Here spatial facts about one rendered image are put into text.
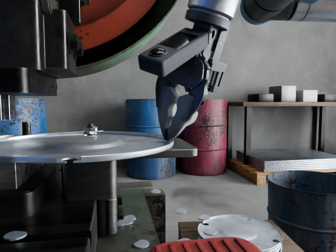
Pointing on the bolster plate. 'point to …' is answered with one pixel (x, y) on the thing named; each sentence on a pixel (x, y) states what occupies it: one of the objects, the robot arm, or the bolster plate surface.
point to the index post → (91, 127)
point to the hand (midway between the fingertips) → (166, 133)
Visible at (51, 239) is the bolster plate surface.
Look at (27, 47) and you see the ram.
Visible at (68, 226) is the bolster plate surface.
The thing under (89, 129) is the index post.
